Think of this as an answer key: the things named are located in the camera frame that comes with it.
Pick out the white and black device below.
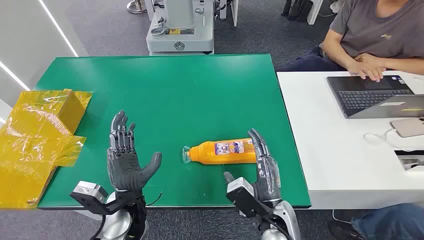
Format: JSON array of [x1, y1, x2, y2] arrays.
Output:
[[394, 149, 424, 172]]

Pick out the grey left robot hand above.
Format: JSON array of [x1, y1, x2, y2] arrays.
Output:
[[106, 109, 163, 193]]

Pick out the white furniture leg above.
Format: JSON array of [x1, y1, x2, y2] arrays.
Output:
[[306, 0, 324, 26]]

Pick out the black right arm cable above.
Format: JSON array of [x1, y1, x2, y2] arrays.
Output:
[[258, 215, 293, 240]]

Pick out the white cable under desk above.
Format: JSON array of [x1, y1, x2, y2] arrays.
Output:
[[332, 209, 352, 225]]

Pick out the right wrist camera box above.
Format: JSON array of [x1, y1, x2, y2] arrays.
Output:
[[225, 177, 266, 218]]

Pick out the chrome stand base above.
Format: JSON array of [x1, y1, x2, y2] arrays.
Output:
[[126, 0, 148, 15]]

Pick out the thin black wire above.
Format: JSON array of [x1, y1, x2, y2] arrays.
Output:
[[145, 191, 164, 207]]

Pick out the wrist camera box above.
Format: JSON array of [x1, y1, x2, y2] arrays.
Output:
[[225, 177, 266, 218], [69, 180, 109, 216]]

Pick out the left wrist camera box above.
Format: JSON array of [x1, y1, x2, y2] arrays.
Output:
[[69, 180, 109, 216]]

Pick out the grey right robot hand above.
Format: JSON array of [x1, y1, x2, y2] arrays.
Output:
[[223, 128, 282, 203]]

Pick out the pale pink phone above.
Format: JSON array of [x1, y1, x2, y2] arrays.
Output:
[[389, 117, 424, 139]]

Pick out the person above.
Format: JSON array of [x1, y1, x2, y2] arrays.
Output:
[[276, 0, 424, 84]]

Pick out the yellow film-wrapped cardboard box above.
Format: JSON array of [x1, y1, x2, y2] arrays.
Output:
[[0, 88, 94, 210]]

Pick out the grey machine base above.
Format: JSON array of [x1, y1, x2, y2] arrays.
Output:
[[145, 0, 216, 56]]

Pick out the black items on floor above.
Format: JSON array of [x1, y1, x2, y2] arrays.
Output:
[[280, 0, 314, 23]]

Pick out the person's leg in jeans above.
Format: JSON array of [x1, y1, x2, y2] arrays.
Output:
[[351, 202, 424, 240]]

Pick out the person's right hand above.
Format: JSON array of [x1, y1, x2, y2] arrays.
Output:
[[346, 54, 387, 83]]

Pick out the orange bottle with label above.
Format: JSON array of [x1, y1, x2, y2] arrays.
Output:
[[181, 138, 258, 166]]

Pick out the black shoe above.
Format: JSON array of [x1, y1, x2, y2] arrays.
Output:
[[326, 220, 365, 240]]

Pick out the black laptop with grey lid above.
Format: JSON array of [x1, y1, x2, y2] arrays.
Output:
[[326, 74, 424, 119]]

